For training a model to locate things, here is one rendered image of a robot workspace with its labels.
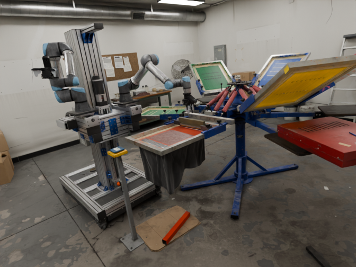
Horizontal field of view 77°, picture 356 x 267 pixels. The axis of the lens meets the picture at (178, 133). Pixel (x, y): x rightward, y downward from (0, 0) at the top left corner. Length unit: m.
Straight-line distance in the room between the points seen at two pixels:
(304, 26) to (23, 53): 5.80
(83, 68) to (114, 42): 3.56
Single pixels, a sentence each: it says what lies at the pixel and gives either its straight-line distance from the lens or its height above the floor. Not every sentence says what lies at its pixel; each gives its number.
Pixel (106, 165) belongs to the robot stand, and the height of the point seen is 0.55.
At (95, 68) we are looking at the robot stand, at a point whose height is 1.65.
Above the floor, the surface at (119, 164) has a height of 0.83.
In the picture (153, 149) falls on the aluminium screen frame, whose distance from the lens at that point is 1.82.
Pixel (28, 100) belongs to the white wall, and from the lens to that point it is 5.49.
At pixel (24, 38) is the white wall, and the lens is 5.54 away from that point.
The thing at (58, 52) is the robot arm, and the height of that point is 1.82.
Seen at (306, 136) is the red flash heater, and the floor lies 1.10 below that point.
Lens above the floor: 1.64
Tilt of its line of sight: 18 degrees down
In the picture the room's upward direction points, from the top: 6 degrees counter-clockwise
